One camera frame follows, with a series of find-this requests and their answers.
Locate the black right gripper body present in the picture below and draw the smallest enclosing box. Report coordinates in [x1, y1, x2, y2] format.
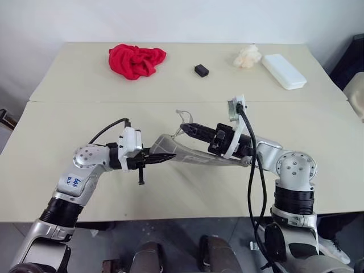
[207, 122, 238, 156]

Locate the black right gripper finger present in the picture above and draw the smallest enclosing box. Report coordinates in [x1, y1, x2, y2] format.
[179, 122, 218, 135]
[183, 130, 216, 142]

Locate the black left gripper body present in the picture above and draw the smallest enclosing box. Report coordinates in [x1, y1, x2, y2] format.
[126, 147, 150, 186]

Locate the small black box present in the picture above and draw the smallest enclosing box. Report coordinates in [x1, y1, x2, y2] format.
[194, 64, 211, 78]

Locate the cream fluffy wad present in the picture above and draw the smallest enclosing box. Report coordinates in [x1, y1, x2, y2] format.
[233, 43, 263, 70]

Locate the crumpled red cloth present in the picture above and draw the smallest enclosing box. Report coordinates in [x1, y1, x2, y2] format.
[107, 43, 168, 81]

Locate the dark rounded shape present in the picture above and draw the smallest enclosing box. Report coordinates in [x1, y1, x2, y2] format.
[133, 241, 166, 273]
[198, 234, 237, 273]

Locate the white rectangular case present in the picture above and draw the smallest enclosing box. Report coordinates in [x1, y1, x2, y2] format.
[261, 53, 308, 92]

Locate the dark brown furniture edge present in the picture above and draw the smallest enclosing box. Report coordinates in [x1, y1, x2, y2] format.
[0, 107, 15, 132]

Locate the beige cushion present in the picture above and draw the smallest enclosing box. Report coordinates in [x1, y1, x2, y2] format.
[342, 70, 364, 123]

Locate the dark chair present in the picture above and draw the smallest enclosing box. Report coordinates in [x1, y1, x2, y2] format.
[329, 33, 364, 92]

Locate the white shoe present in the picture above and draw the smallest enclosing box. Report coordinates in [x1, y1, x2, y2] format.
[317, 237, 352, 266]

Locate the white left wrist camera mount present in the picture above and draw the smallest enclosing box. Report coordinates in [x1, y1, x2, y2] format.
[118, 127, 143, 171]

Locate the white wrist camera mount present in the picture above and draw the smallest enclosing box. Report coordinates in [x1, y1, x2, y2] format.
[118, 127, 143, 171]
[223, 94, 249, 159]

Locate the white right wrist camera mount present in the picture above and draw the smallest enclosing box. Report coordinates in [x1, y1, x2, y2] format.
[223, 94, 249, 159]

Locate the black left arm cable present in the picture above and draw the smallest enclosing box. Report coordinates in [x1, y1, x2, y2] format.
[88, 118, 133, 144]

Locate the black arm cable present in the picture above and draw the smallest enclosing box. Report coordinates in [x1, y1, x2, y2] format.
[88, 118, 133, 144]
[234, 102, 279, 270]

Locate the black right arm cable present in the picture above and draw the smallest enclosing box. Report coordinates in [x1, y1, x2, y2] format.
[234, 102, 279, 270]

